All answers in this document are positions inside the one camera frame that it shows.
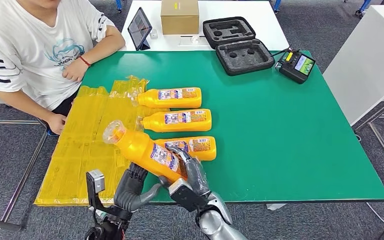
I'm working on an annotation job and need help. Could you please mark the yellow taped cardboard sheet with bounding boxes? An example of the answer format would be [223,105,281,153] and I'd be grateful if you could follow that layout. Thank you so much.
[33,75,171,208]

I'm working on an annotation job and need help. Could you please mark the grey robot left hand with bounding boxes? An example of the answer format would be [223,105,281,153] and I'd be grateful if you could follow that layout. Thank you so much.
[114,163,163,213]

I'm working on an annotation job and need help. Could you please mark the black remote controller with screen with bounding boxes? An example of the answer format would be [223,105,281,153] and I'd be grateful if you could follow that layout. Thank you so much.
[278,47,317,85]

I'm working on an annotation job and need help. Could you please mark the black tablet on stand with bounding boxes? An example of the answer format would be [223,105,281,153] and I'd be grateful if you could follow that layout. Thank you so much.
[127,7,153,52]

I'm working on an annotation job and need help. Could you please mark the person's right hand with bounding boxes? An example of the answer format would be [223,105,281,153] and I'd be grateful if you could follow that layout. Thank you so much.
[47,112,68,136]

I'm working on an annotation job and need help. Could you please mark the person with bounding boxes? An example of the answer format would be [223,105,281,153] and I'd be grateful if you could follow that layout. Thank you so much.
[0,0,127,137]

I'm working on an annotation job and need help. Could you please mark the person's left hand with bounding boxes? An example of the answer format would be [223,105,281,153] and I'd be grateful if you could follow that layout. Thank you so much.
[62,56,90,83]

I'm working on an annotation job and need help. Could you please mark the white table foot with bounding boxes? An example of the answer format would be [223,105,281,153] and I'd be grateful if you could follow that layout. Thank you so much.
[266,202,287,211]

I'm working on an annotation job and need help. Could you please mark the black controller cable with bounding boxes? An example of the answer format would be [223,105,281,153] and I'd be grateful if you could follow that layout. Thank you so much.
[270,47,291,58]

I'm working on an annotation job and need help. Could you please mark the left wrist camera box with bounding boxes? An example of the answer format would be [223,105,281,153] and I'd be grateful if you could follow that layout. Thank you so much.
[85,169,108,213]

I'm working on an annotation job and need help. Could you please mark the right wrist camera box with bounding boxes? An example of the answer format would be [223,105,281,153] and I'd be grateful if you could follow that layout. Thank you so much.
[168,178,210,213]

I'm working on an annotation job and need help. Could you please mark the white cabinet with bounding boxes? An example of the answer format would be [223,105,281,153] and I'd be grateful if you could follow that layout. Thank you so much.
[322,4,384,127]

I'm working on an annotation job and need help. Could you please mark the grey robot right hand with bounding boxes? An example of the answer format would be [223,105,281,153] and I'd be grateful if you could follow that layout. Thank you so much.
[158,145,212,198]

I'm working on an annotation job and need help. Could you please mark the brown cardboard box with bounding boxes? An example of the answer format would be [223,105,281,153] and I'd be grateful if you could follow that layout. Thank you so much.
[160,0,200,36]

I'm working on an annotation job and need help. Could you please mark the black foam-lined open case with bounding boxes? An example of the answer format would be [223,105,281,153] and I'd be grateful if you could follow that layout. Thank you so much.
[202,16,276,77]

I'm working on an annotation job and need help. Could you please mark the white flat card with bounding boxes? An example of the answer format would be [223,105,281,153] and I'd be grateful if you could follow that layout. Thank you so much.
[178,34,211,47]

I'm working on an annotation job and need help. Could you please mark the white table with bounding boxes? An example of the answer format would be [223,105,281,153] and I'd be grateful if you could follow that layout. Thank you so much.
[118,0,291,52]

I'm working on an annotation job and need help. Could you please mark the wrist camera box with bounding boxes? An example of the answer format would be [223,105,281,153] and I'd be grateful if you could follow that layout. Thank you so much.
[85,169,108,213]
[168,178,210,213]

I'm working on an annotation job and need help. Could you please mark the orange detergent bottle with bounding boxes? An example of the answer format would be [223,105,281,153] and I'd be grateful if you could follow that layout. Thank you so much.
[153,135,217,162]
[136,87,202,110]
[102,119,188,183]
[141,108,213,133]

